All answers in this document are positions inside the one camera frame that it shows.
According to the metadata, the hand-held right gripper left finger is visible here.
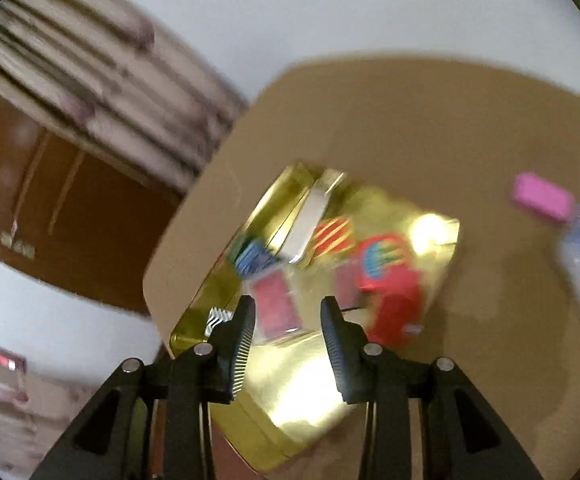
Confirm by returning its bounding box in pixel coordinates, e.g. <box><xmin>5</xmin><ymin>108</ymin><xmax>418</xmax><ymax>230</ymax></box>
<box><xmin>30</xmin><ymin>295</ymin><xmax>257</xmax><ymax>480</ymax></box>

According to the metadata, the beige patterned curtain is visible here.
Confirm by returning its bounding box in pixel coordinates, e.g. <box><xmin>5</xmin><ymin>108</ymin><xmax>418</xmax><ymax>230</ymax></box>
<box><xmin>0</xmin><ymin>0</ymin><xmax>248</xmax><ymax>198</ymax></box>

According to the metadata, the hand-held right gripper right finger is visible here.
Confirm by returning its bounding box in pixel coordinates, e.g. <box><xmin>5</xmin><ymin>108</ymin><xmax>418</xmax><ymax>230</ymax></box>
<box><xmin>319</xmin><ymin>296</ymin><xmax>544</xmax><ymax>480</ymax></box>

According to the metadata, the black white patterned box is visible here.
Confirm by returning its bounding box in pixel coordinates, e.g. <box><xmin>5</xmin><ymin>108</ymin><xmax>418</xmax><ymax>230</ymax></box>
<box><xmin>204</xmin><ymin>306</ymin><xmax>234</xmax><ymax>337</ymax></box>

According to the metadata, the pink floral bedding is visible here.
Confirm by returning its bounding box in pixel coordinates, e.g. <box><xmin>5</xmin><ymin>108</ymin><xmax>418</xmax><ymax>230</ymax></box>
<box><xmin>0</xmin><ymin>332</ymin><xmax>108</xmax><ymax>480</ymax></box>

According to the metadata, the clear case with red cards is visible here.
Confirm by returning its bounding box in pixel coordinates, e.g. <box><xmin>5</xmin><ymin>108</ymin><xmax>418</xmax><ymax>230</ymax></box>
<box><xmin>246</xmin><ymin>265</ymin><xmax>307</xmax><ymax>347</ymax></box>

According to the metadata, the silver rectangular case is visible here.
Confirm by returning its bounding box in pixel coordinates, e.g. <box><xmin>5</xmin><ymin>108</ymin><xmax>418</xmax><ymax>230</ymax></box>
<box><xmin>284</xmin><ymin>174</ymin><xmax>333</xmax><ymax>267</ymax></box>

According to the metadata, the pink block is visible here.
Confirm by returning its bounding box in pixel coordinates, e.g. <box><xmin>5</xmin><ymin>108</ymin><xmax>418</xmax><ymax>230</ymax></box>
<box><xmin>513</xmin><ymin>172</ymin><xmax>575</xmax><ymax>224</ymax></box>

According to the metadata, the red tin box gold interior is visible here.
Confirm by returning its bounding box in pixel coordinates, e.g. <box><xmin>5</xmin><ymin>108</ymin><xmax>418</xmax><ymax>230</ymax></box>
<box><xmin>169</xmin><ymin>161</ymin><xmax>462</xmax><ymax>474</ymax></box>

